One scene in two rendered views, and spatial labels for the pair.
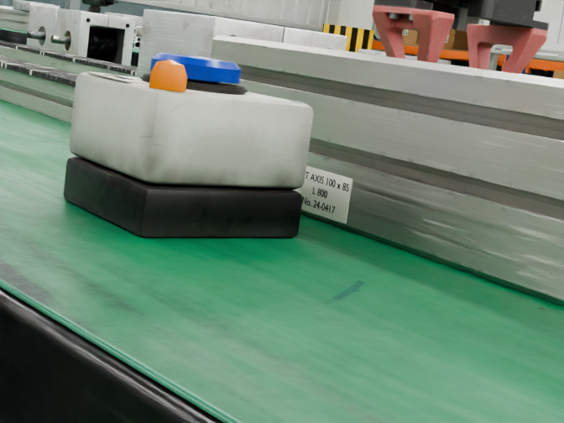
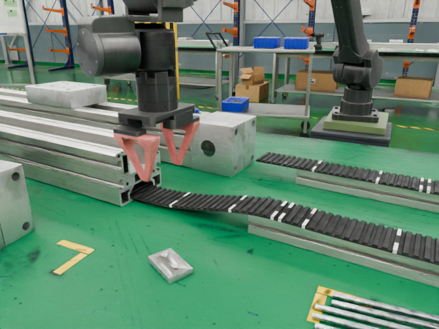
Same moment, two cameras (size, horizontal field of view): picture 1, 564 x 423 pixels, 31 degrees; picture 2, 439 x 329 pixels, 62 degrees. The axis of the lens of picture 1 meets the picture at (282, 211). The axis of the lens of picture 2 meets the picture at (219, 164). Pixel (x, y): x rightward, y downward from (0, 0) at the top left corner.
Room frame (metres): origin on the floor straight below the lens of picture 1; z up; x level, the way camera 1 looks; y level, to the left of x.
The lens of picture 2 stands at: (1.29, -0.24, 1.03)
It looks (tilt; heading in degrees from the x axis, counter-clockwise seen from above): 20 degrees down; 157
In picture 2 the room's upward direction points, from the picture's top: straight up
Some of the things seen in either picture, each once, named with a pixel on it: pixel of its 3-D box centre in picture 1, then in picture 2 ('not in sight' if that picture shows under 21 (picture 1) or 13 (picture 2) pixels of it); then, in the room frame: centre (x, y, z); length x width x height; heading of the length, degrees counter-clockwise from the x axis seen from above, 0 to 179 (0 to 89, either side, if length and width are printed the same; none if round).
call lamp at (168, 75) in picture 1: (169, 74); not in sight; (0.42, 0.05, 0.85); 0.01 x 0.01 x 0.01
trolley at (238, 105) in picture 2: not in sight; (261, 85); (-1.99, 1.65, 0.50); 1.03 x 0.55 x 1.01; 53
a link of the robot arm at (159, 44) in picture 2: not in sight; (150, 50); (0.78, -0.12, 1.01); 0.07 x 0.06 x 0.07; 112
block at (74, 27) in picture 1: (86, 43); not in sight; (1.61, 0.34, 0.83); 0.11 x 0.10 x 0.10; 124
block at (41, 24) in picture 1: (58, 38); not in sight; (1.71, 0.41, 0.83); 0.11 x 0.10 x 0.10; 129
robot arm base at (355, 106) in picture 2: not in sight; (356, 102); (0.52, 0.50, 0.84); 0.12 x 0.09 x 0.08; 49
